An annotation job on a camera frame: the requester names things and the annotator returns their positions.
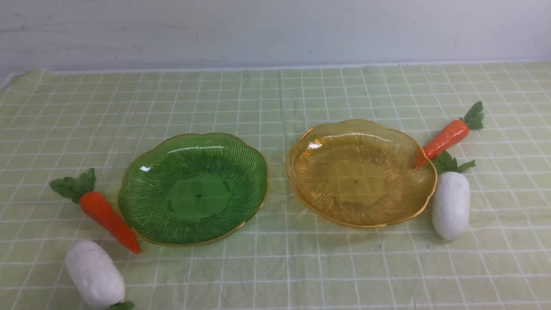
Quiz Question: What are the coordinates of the orange toy carrot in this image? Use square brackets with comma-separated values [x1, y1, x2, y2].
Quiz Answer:
[49, 167, 141, 254]
[415, 101, 484, 168]

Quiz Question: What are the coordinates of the amber ribbed plastic plate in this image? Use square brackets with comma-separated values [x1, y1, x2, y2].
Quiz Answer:
[285, 119, 438, 229]

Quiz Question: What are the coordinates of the green ribbed plastic plate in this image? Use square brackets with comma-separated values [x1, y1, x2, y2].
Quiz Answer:
[116, 132, 269, 247]

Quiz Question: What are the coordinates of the green checkered tablecloth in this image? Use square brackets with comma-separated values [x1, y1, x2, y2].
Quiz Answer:
[0, 62, 551, 310]

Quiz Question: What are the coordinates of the white toy radish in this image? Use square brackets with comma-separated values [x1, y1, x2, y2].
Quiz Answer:
[432, 151, 476, 242]
[65, 240, 135, 310]

